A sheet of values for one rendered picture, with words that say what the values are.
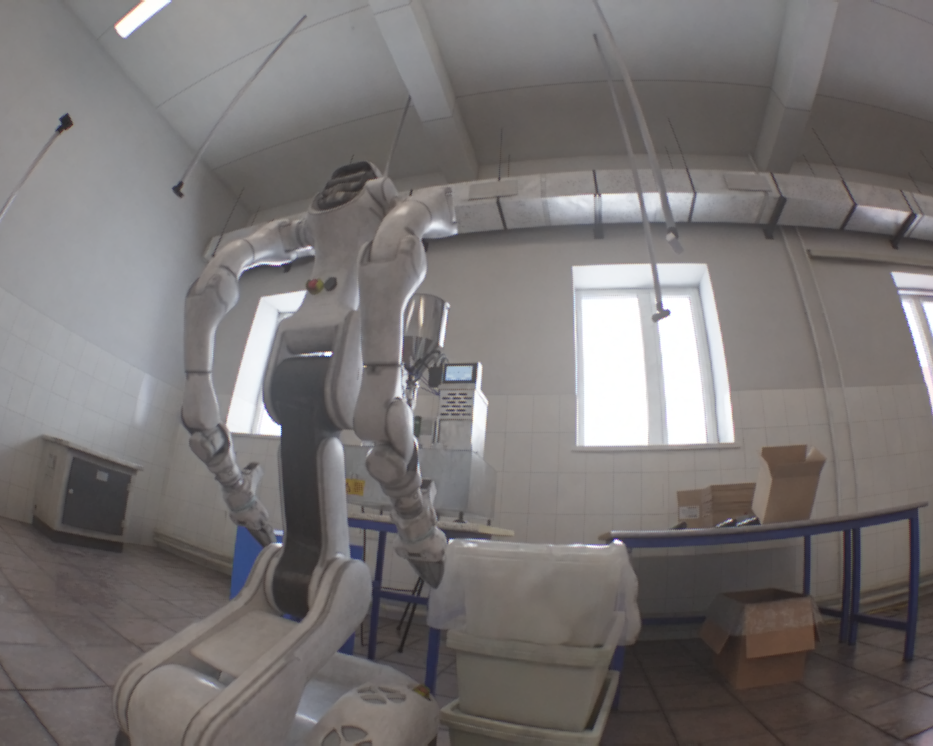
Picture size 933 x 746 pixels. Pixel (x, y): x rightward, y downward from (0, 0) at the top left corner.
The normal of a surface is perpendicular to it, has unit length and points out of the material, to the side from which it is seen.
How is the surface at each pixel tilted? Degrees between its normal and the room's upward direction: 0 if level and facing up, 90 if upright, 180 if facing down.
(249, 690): 27
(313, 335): 125
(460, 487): 90
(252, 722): 89
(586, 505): 90
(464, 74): 180
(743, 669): 90
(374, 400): 111
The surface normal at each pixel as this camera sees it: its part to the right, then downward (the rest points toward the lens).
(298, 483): -0.29, -0.04
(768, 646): -0.25, -0.70
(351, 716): -0.10, -0.96
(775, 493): -0.26, 0.22
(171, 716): -0.07, -0.85
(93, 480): 0.96, -0.02
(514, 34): -0.08, 0.93
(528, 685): -0.40, -0.27
